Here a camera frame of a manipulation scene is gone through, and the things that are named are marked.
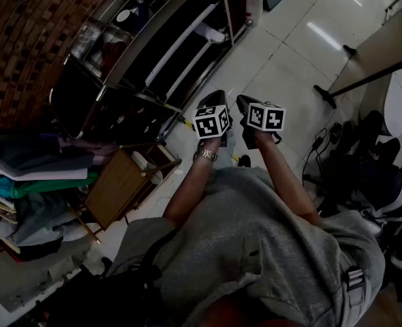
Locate white slipper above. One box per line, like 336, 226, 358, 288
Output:
195, 22, 227, 45

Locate person's left forearm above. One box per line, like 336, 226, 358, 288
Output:
162, 137, 223, 228

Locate person's right forearm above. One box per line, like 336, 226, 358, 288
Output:
254, 131, 324, 225

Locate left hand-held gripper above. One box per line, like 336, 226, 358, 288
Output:
191, 89, 236, 148

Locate person's blue jeans leg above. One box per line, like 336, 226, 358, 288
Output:
217, 127, 238, 166

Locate silver metal wristwatch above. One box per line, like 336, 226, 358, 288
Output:
193, 146, 220, 164

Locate dark metal-framed shelf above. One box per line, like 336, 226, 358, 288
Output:
49, 0, 255, 143

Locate pile of colourful clothes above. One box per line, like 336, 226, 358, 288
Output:
0, 130, 121, 262

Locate person's grey shirt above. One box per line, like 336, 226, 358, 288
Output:
104, 165, 388, 327

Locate grey metal box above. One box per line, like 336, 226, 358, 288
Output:
0, 246, 97, 313

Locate white round bowl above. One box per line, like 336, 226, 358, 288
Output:
115, 9, 133, 24

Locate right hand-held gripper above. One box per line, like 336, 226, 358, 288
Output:
236, 94, 287, 151

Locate beige partition board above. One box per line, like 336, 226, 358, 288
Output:
312, 0, 402, 110

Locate brown wooden surface stand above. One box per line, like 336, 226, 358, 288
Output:
84, 143, 183, 232

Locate white shoe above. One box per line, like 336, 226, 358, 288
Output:
131, 151, 164, 185

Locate grey strap buckle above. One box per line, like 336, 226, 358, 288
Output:
344, 266, 366, 290

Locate dark red cloth item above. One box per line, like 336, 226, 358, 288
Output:
101, 40, 128, 68

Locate white rounded chair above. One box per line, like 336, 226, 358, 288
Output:
384, 71, 402, 138

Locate black floor cable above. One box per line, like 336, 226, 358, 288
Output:
301, 127, 328, 185

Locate black backpack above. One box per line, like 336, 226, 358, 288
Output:
39, 263, 163, 327

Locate white plastic container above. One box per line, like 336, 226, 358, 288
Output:
245, 0, 264, 19

